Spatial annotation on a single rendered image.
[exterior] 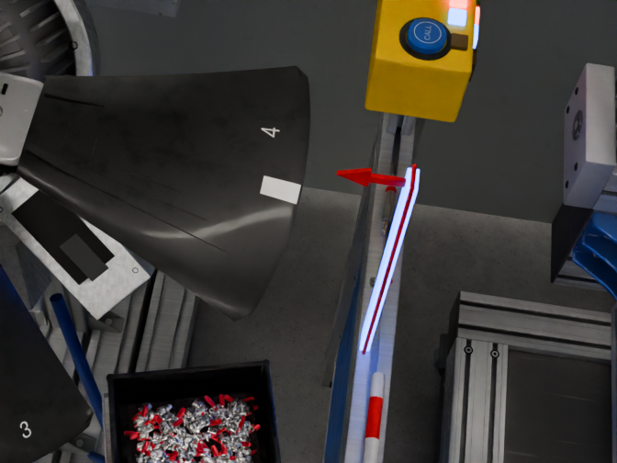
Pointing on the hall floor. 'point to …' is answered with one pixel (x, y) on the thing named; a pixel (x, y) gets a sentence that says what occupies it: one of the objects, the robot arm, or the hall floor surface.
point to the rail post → (347, 281)
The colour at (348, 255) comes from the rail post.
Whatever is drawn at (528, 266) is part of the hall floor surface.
